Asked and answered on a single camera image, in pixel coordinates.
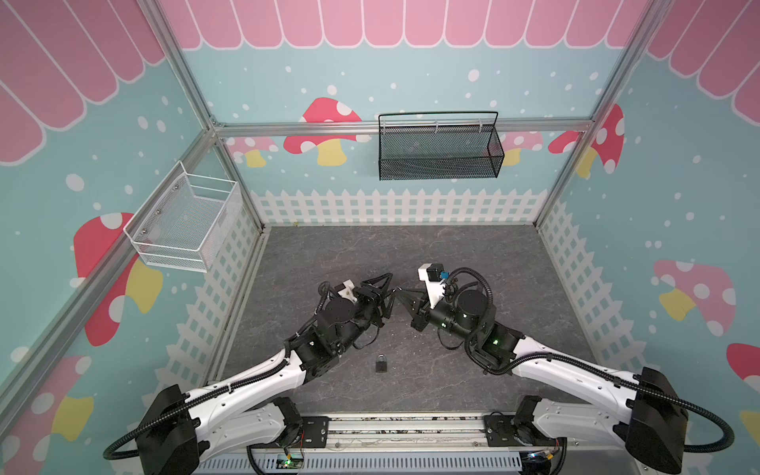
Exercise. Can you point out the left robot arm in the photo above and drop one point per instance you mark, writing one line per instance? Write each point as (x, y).
(180, 430)

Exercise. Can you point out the white wire mesh basket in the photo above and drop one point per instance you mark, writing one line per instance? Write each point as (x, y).
(184, 225)

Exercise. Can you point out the white vented cable duct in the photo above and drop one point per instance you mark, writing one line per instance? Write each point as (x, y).
(416, 462)

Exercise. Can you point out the black wire mesh basket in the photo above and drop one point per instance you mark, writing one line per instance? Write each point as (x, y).
(439, 145)

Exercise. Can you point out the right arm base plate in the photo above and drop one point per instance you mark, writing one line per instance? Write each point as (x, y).
(503, 431)

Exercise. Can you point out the black padlock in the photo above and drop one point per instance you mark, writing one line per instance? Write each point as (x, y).
(381, 364)

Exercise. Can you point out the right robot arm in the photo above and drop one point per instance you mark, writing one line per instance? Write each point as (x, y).
(640, 412)

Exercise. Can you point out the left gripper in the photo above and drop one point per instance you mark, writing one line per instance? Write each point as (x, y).
(373, 297)

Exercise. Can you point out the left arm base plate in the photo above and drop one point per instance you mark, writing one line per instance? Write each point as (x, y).
(312, 432)

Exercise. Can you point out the aluminium front rail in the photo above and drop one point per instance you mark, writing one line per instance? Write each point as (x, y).
(386, 430)

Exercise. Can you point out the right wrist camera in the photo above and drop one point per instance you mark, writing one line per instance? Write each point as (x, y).
(433, 275)

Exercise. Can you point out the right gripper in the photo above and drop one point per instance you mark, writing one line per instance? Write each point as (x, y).
(424, 310)

